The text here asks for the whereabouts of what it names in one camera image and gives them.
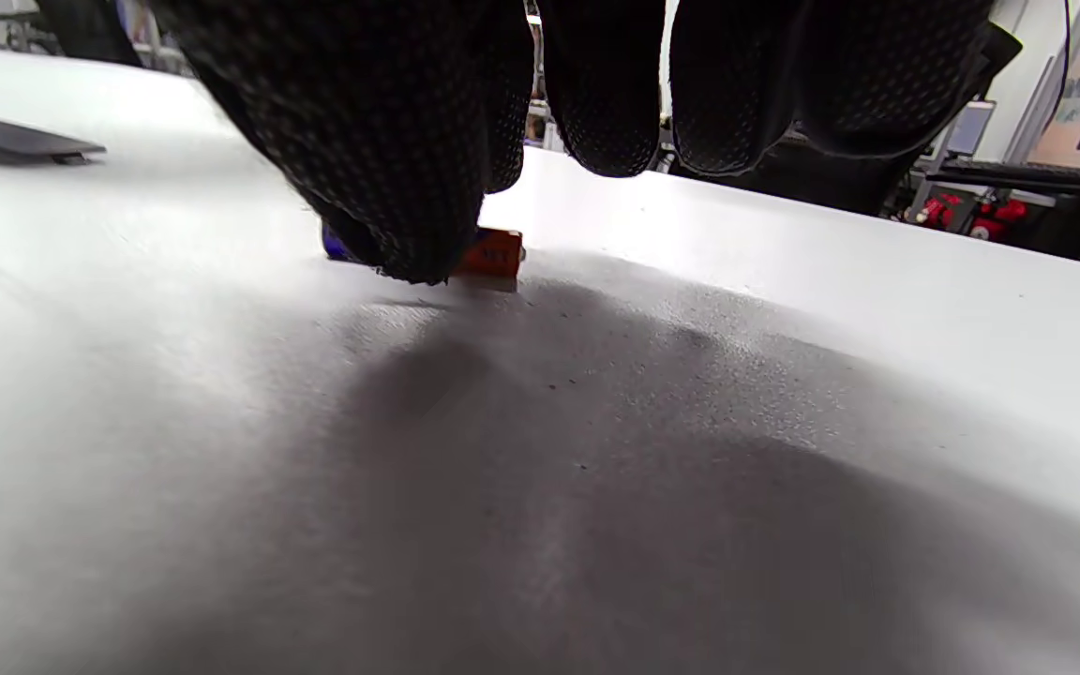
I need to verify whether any red canister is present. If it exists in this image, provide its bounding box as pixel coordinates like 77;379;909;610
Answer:
967;195;1030;242
913;191;965;232

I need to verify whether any blue and orange battery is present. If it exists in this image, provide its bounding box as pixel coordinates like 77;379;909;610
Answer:
321;220;528;282

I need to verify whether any small grey screen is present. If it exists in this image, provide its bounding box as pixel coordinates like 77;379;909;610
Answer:
943;98;998;158

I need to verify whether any black calculator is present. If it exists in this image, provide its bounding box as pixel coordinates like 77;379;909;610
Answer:
0;105;108;168

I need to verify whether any person's right hand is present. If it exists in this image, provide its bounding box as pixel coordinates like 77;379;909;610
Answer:
151;0;996;287

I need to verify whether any black desk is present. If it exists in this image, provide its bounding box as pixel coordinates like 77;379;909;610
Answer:
924;157;1080;200

